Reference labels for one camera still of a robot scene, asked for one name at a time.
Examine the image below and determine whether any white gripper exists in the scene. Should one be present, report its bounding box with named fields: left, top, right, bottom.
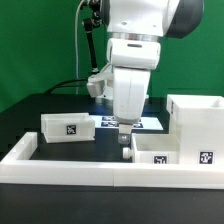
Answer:
left=113, top=67, right=150, bottom=144

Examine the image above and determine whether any white drawer box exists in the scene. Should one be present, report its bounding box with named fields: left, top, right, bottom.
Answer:
left=41, top=113, right=95, bottom=143
left=123, top=133, right=179, bottom=164

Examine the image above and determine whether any white drawer cabinet frame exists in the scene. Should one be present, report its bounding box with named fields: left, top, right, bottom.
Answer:
left=166, top=94, right=224, bottom=166

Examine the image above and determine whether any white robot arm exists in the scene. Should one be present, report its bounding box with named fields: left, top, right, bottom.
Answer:
left=100, top=0, right=204, bottom=144

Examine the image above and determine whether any paper sheet with markers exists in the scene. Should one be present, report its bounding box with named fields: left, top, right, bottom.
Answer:
left=91, top=115, right=163, bottom=130

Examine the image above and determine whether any white U-shaped fence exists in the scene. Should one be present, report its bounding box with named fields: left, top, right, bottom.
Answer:
left=0, top=132, right=224, bottom=189

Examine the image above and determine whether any black cable on table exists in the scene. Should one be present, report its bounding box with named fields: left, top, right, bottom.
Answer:
left=44, top=77, right=101, bottom=95

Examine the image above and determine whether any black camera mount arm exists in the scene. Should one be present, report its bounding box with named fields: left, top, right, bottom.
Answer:
left=81, top=0, right=102, bottom=75

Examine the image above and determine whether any white cable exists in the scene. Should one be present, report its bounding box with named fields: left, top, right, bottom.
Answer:
left=74, top=0, right=88, bottom=96

